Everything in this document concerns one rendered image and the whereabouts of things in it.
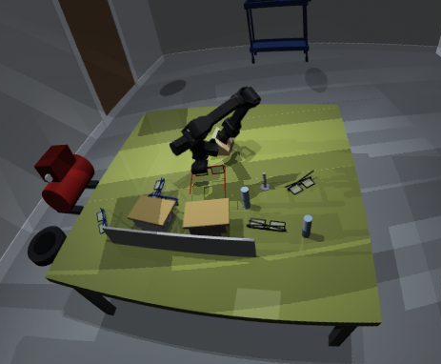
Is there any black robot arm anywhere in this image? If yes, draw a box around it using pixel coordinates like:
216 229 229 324
170 87 261 157

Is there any grey rectangular panel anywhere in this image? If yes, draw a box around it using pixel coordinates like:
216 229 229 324
102 226 256 257

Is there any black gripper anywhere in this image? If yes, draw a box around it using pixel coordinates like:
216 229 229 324
190 140 209 174

